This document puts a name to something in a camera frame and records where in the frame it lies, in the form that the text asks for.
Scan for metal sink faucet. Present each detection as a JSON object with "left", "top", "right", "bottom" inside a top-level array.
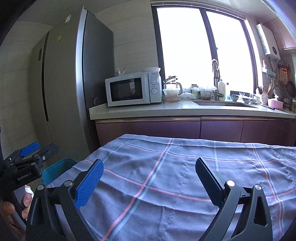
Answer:
[{"left": 212, "top": 59, "right": 223, "bottom": 101}]

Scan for white water heater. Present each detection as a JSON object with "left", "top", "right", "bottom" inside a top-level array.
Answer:
[{"left": 256, "top": 24, "right": 280, "bottom": 60}]

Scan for grey refrigerator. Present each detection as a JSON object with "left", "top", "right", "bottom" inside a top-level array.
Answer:
[{"left": 29, "top": 6, "right": 115, "bottom": 162}]

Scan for person left hand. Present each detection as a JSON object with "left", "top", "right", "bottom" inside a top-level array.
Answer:
[{"left": 1, "top": 185, "right": 34, "bottom": 232}]

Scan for white microwave oven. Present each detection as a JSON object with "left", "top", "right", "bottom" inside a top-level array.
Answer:
[{"left": 105, "top": 71, "right": 163, "bottom": 107}]

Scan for white soap bottle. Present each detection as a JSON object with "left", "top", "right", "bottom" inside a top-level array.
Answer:
[{"left": 218, "top": 79, "right": 226, "bottom": 101}]

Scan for white kitchen countertop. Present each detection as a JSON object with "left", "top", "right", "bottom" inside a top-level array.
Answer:
[{"left": 89, "top": 100, "right": 295, "bottom": 120}]

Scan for pink bowl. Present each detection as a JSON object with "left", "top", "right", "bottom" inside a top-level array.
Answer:
[{"left": 268, "top": 99, "right": 283, "bottom": 110}]

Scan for purple plaid tablecloth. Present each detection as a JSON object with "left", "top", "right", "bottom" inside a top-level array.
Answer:
[{"left": 51, "top": 134, "right": 295, "bottom": 240}]

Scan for white spotted spatula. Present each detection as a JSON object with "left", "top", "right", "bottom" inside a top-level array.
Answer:
[{"left": 260, "top": 91, "right": 268, "bottom": 105}]

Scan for window frame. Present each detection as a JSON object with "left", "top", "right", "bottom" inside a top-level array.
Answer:
[{"left": 152, "top": 3, "right": 258, "bottom": 93}]

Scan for glass jar on counter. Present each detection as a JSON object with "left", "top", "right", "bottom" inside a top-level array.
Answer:
[{"left": 190, "top": 84, "right": 199, "bottom": 99}]

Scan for purple kitchen cabinets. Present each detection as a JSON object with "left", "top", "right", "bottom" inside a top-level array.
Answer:
[{"left": 95, "top": 116, "right": 295, "bottom": 147}]

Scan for blue trash bin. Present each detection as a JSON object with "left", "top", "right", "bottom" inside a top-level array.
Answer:
[{"left": 42, "top": 158, "right": 78, "bottom": 186}]

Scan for black frying pan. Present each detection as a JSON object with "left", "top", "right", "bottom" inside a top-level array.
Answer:
[{"left": 287, "top": 80, "right": 296, "bottom": 98}]

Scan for glass kettle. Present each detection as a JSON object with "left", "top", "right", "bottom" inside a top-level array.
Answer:
[{"left": 163, "top": 76, "right": 183, "bottom": 102}]

